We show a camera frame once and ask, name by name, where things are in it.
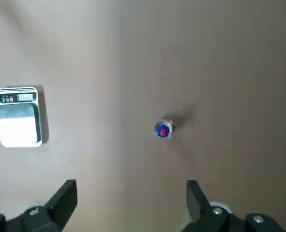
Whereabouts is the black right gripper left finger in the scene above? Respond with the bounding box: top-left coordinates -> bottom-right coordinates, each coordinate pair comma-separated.
0,179 -> 77,232

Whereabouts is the clear blue-capped dropper bottle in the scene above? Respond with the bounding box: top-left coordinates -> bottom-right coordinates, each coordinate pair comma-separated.
154,117 -> 174,139

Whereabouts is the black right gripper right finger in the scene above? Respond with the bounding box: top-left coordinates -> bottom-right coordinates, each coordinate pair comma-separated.
181,180 -> 286,232

